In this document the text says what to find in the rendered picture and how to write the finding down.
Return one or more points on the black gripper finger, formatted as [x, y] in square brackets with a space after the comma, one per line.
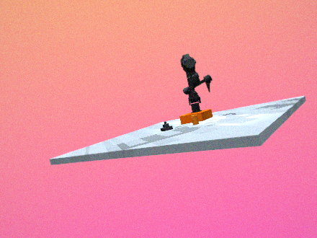
[191, 93]
[207, 82]

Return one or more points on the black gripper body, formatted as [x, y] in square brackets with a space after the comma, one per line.
[196, 83]

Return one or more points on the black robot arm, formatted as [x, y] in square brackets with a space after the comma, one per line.
[188, 65]

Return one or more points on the orange knob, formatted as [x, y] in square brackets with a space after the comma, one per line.
[194, 119]

